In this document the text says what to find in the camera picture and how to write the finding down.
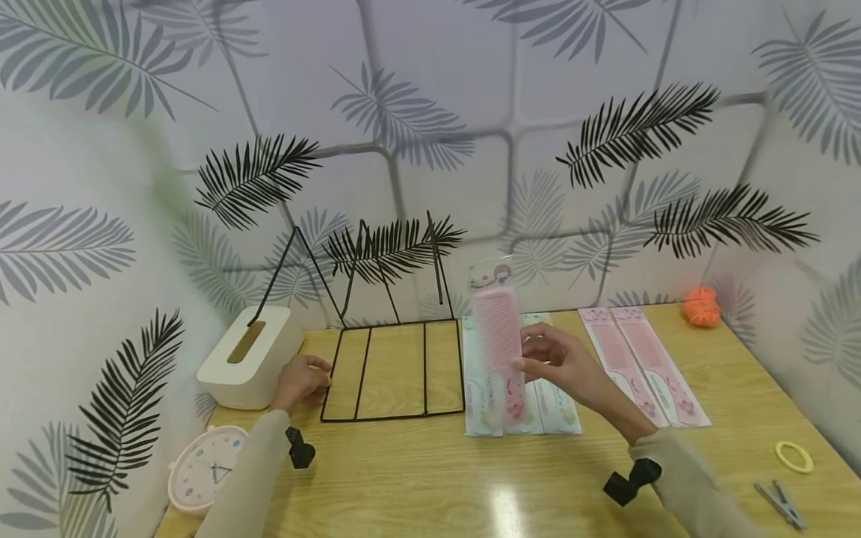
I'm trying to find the person's right hand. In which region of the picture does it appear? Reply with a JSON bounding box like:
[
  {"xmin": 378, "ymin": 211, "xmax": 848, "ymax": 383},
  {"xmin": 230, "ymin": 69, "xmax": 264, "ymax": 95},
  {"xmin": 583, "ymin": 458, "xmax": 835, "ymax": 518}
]
[{"xmin": 512, "ymin": 323, "xmax": 628, "ymax": 423}]

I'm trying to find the person's left hand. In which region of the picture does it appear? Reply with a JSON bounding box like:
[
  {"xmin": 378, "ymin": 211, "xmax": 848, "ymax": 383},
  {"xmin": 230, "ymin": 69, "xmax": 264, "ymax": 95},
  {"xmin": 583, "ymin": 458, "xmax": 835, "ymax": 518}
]
[{"xmin": 270, "ymin": 354, "xmax": 334, "ymax": 416}]

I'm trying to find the pink comb packet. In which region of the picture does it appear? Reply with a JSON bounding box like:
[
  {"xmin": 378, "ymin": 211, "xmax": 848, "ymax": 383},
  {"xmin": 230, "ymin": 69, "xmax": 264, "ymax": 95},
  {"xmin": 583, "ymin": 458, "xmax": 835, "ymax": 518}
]
[
  {"xmin": 467, "ymin": 256, "xmax": 532, "ymax": 430},
  {"xmin": 611, "ymin": 305, "xmax": 713, "ymax": 428},
  {"xmin": 578, "ymin": 306, "xmax": 671, "ymax": 429}
]

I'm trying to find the black wire rack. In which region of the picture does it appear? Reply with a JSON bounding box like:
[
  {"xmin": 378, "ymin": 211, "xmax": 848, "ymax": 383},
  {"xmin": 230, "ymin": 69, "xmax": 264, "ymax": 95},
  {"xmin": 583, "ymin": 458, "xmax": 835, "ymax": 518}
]
[{"xmin": 247, "ymin": 211, "xmax": 467, "ymax": 424}]

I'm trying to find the person's right forearm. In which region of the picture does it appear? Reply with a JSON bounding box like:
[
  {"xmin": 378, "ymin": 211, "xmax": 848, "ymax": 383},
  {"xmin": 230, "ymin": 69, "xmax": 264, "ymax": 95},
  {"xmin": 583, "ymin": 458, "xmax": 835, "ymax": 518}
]
[{"xmin": 595, "ymin": 385, "xmax": 769, "ymax": 538}]

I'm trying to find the person's left forearm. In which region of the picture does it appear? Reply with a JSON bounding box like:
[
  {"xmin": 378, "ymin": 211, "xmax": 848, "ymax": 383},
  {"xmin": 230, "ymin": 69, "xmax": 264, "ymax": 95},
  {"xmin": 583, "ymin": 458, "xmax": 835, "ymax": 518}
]
[{"xmin": 195, "ymin": 407, "xmax": 294, "ymax": 538}]

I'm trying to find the black wrist band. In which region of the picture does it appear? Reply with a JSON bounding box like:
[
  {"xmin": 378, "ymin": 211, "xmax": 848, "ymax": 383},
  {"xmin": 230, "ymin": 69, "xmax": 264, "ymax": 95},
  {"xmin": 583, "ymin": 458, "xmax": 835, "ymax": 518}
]
[
  {"xmin": 285, "ymin": 426, "xmax": 317, "ymax": 470},
  {"xmin": 602, "ymin": 457, "xmax": 664, "ymax": 507}
]

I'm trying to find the white tissue box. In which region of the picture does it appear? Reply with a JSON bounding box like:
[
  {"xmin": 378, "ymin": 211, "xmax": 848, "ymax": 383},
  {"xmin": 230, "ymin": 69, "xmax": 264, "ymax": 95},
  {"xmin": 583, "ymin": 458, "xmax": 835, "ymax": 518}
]
[{"xmin": 196, "ymin": 305, "xmax": 307, "ymax": 411}]

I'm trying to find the pink alarm clock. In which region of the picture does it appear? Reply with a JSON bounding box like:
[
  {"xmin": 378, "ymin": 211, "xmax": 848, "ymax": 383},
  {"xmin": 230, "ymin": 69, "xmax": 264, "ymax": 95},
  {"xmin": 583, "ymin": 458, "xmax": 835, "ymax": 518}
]
[{"xmin": 167, "ymin": 424, "xmax": 250, "ymax": 518}]

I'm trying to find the orange yarn ball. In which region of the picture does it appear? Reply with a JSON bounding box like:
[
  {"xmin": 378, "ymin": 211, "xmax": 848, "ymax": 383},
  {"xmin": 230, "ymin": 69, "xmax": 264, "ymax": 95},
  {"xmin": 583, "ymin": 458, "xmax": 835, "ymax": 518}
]
[{"xmin": 682, "ymin": 286, "xmax": 722, "ymax": 328}]

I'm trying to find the grey clothes peg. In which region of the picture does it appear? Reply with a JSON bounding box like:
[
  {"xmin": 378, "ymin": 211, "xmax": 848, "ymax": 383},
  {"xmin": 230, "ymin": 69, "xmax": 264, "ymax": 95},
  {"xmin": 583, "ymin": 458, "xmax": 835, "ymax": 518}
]
[{"xmin": 753, "ymin": 480, "xmax": 808, "ymax": 532}]

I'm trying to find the yellow hair ring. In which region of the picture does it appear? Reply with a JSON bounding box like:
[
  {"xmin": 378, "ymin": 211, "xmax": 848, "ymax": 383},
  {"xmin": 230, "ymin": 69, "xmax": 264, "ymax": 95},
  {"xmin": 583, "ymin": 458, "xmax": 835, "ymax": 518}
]
[{"xmin": 774, "ymin": 441, "xmax": 815, "ymax": 475}]

